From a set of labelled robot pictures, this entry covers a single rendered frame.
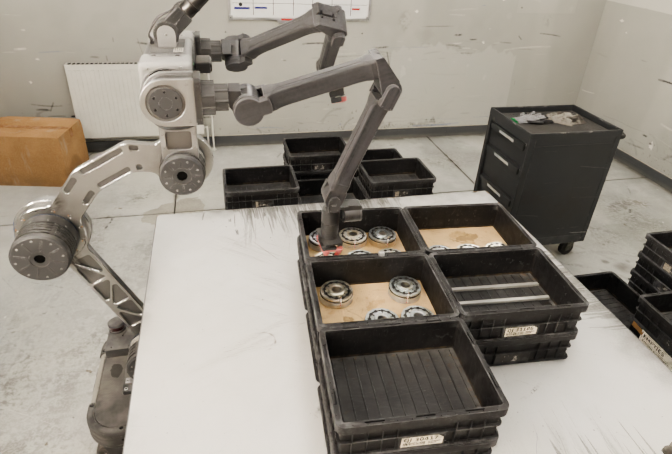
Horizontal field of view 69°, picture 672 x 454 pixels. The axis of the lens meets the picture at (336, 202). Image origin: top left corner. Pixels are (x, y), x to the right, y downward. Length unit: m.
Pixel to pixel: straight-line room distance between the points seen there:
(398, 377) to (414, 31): 3.76
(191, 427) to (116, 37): 3.50
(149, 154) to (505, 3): 3.97
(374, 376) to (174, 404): 0.55
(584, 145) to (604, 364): 1.63
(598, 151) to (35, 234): 2.82
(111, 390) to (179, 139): 1.06
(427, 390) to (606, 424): 0.53
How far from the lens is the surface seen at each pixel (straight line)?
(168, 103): 1.30
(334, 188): 1.48
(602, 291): 2.92
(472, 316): 1.46
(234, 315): 1.72
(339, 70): 1.32
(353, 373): 1.37
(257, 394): 1.50
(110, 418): 2.13
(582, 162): 3.22
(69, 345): 2.82
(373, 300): 1.58
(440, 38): 4.87
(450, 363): 1.45
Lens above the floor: 1.86
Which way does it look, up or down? 30 degrees down
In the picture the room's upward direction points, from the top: 3 degrees clockwise
